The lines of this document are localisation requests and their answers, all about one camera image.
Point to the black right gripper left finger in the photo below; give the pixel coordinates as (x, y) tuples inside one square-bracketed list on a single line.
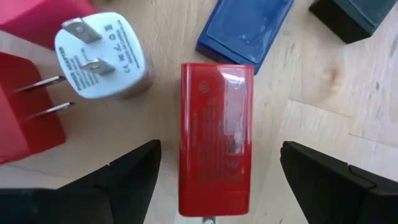
[(124, 186)]

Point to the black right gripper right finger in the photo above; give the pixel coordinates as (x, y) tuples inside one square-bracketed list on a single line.
[(335, 193)]

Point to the white wall charger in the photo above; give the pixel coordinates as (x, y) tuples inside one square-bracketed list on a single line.
[(102, 62)]

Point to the dark grey rectangular case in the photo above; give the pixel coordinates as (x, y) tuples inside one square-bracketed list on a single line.
[(357, 15)]

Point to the navy blue rectangular case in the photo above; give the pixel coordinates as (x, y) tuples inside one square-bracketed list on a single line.
[(245, 31)]

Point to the pink wall charger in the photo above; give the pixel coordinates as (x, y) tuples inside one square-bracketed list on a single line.
[(31, 18)]

